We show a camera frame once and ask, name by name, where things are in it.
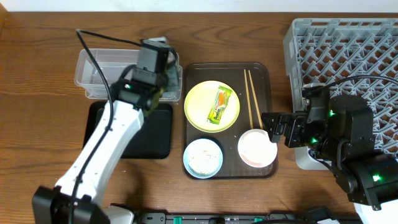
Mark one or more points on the black food waste tray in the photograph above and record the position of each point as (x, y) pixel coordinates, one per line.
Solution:
(138, 137)

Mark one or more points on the wooden chopstick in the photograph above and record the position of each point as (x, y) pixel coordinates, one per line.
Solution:
(255, 100)
(248, 99)

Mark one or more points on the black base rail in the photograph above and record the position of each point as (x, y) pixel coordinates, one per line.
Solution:
(217, 218)

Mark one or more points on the light blue bowl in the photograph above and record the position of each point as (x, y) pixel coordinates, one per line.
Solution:
(202, 158)

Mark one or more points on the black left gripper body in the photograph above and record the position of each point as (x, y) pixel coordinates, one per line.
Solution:
(168, 79)

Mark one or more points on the pink bowl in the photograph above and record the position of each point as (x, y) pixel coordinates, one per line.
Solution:
(255, 149)

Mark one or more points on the left wooden chopstick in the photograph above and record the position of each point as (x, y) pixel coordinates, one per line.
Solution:
(248, 99)

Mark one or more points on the yellow plate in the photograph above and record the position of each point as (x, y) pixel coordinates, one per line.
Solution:
(198, 103)

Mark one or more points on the grey dishwasher rack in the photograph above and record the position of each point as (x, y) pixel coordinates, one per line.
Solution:
(322, 51)

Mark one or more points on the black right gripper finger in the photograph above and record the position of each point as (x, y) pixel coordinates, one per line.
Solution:
(270, 119)
(275, 134)

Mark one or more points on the dark brown serving tray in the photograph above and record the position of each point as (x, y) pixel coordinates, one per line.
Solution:
(232, 74)

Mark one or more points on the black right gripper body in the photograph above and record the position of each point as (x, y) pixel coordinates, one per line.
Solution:
(301, 133)

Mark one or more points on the green pandan cake wrapper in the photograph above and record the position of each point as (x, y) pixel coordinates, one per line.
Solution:
(220, 104)

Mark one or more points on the right wooden chopstick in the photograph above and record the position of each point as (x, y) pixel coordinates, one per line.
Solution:
(255, 100)

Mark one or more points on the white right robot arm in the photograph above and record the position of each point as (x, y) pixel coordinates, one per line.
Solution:
(340, 132)

